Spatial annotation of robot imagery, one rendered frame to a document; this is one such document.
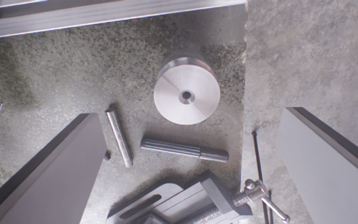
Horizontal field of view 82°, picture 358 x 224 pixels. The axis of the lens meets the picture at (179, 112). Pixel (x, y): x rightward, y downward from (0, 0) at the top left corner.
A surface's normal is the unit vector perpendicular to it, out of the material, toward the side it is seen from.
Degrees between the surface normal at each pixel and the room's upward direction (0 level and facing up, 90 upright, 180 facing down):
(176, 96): 0
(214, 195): 27
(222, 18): 0
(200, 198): 0
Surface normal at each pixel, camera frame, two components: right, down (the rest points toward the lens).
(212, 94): 0.00, 0.51
